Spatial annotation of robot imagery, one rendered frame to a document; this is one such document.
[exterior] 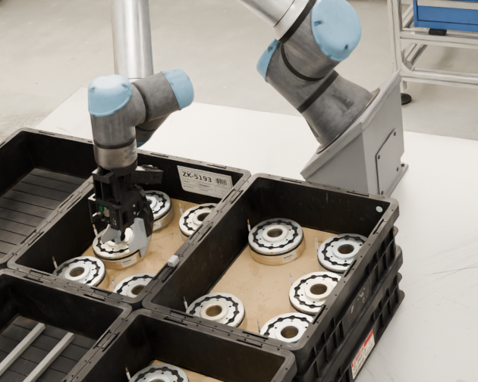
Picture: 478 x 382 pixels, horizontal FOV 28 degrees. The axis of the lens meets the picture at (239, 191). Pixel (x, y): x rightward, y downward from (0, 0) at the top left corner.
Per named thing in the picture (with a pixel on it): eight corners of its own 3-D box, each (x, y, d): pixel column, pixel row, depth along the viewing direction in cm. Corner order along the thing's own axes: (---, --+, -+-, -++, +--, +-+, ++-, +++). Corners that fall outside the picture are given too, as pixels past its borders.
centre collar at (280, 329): (281, 321, 157) (281, 318, 157) (309, 327, 155) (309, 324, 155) (270, 342, 153) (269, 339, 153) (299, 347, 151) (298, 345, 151)
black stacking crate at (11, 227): (36, 170, 218) (21, 128, 211) (140, 193, 203) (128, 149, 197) (-89, 279, 191) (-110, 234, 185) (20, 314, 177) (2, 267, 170)
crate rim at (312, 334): (256, 180, 183) (255, 170, 182) (403, 210, 169) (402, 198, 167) (139, 316, 157) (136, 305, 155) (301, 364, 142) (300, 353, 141)
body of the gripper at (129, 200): (89, 225, 174) (82, 168, 167) (117, 201, 180) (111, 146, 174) (124, 236, 170) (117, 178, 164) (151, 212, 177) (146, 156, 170)
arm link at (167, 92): (161, 84, 179) (111, 101, 173) (183, 57, 169) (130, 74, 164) (180, 120, 178) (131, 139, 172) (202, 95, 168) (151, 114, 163)
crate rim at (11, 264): (131, 156, 198) (129, 146, 196) (256, 180, 183) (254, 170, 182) (5, 276, 171) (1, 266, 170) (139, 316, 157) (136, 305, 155)
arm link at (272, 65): (316, 84, 209) (272, 41, 208) (346, 57, 197) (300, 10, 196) (287, 117, 203) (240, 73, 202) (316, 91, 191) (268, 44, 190)
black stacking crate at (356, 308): (264, 220, 188) (256, 173, 182) (404, 252, 174) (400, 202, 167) (153, 357, 162) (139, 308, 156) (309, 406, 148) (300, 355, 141)
